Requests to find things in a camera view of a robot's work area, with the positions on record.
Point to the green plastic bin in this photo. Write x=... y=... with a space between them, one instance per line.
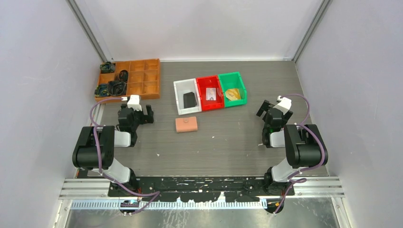
x=233 y=80

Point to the black coiled strap large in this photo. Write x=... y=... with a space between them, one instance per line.
x=116 y=88

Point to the black coiled strap small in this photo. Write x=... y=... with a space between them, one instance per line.
x=123 y=76

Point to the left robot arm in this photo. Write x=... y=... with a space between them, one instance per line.
x=95 y=147

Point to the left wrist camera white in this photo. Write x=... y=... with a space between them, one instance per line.
x=132 y=103

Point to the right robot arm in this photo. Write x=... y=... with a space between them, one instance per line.
x=303 y=144

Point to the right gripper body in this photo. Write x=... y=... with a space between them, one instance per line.
x=265 y=128

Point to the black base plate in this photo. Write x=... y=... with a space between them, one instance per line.
x=202 y=189

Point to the pink leather card holder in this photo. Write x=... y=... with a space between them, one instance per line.
x=186 y=124

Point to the gold card in green bin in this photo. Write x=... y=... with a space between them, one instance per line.
x=233 y=94

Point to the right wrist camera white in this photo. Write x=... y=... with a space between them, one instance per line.
x=283 y=104

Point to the orange compartment tray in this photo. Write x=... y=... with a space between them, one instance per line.
x=144 y=78

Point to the card in red bin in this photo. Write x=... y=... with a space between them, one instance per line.
x=210 y=94

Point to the aluminium rail front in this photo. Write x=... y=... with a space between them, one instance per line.
x=93 y=194

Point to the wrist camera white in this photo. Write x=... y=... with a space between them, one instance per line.
x=132 y=103
x=283 y=104

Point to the white plastic bin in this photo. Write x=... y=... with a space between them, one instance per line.
x=184 y=86

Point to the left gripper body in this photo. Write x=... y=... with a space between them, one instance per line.
x=134 y=125

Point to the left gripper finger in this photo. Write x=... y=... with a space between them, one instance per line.
x=149 y=117
x=140 y=119

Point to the black card in white bin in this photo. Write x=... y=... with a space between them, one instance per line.
x=189 y=100

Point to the red plastic bin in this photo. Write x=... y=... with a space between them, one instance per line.
x=213 y=82

